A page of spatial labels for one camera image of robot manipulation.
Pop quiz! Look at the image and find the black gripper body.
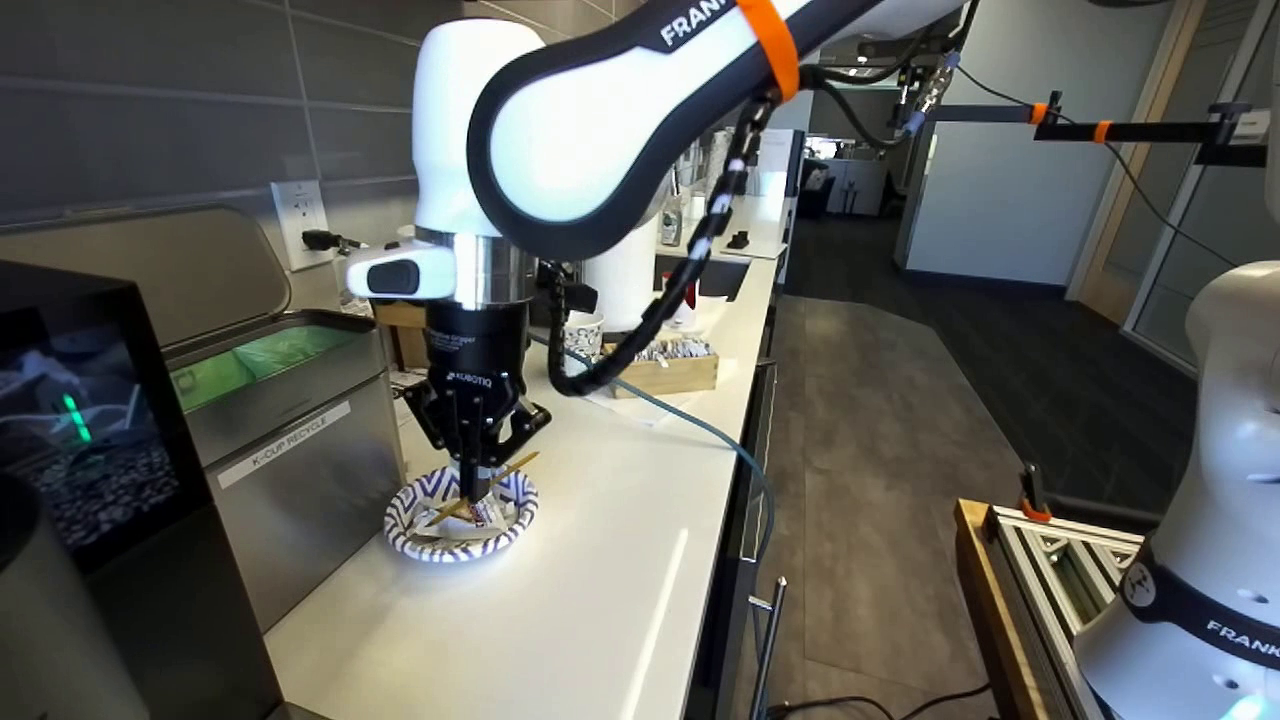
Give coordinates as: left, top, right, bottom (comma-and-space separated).
422, 299, 530, 408

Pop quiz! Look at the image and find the blue white patterned bowl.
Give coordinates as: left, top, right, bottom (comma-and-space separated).
379, 460, 544, 569

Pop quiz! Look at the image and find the small wooden shelf rack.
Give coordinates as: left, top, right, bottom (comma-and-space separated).
372, 299, 439, 377

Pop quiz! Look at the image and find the stainless steel countertop machine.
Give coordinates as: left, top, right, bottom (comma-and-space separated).
0, 203, 409, 631

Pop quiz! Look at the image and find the dark kitchen sink basin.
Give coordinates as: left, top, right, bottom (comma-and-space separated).
692, 247, 754, 304

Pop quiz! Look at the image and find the black monitor screen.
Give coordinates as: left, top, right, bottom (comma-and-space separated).
0, 255, 287, 720

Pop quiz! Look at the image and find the red black clamp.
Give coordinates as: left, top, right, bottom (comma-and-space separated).
1015, 460, 1061, 529

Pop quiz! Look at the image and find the black rod with orange clips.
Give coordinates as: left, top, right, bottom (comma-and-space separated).
914, 86, 1280, 170

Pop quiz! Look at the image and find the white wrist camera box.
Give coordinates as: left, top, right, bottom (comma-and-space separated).
345, 234, 463, 308

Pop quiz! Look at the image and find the teal cable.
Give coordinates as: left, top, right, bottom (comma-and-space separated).
554, 345, 780, 540

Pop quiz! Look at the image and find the white wall outlet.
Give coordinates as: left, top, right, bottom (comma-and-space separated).
269, 174, 334, 270

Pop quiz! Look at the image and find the metal cabinet handle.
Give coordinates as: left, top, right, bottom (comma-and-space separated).
745, 573, 796, 720

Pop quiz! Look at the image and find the black floor cable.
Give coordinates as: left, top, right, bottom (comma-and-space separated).
768, 680, 999, 720

